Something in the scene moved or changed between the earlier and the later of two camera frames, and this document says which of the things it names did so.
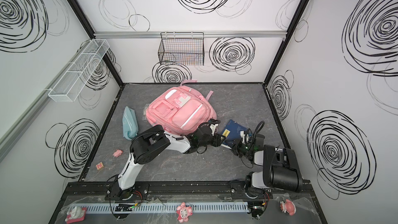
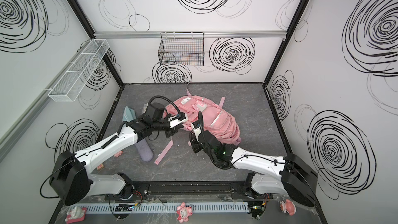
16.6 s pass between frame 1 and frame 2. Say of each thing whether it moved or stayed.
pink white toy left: stayed
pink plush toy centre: stayed
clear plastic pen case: stayed
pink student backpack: moved
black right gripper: moved
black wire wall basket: stayed
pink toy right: stayed
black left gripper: moved
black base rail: stayed
